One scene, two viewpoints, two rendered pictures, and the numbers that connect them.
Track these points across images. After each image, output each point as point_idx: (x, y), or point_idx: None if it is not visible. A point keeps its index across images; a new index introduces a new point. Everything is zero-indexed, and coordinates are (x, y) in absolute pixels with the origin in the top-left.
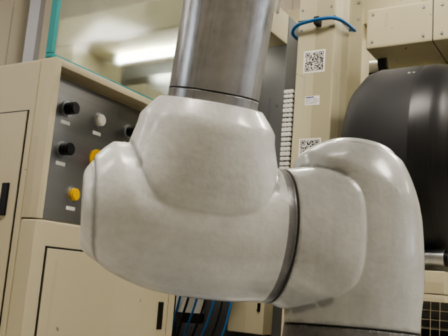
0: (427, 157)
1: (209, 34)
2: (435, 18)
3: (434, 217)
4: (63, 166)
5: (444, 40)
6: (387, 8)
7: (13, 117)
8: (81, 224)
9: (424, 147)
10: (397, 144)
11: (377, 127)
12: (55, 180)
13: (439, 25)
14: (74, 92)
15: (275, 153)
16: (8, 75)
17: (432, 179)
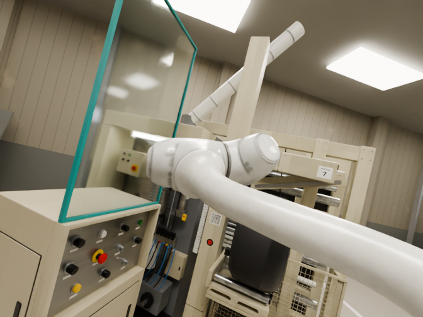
0: (275, 267)
1: None
2: (280, 160)
3: (270, 289)
4: (70, 276)
5: (282, 172)
6: None
7: (30, 255)
8: None
9: (275, 262)
10: (262, 255)
11: (253, 241)
12: (61, 289)
13: (281, 164)
14: (84, 228)
15: None
16: (32, 219)
17: (274, 277)
